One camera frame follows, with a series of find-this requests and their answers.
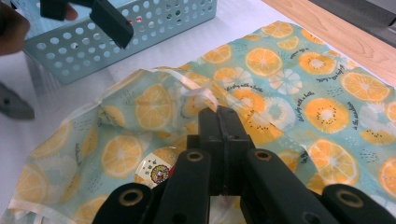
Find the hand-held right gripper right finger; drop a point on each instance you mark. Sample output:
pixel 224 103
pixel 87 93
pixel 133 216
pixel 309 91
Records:
pixel 236 143

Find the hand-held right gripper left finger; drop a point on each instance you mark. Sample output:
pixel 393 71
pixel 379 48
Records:
pixel 214 149

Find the white and red tube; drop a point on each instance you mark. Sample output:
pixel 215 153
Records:
pixel 138 19

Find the light blue perforated plastic basket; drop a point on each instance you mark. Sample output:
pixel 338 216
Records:
pixel 93 59

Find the orange fruit print bag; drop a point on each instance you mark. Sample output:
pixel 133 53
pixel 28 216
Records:
pixel 280 102

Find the round red-yellow snack packet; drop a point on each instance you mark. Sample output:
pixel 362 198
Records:
pixel 155 169

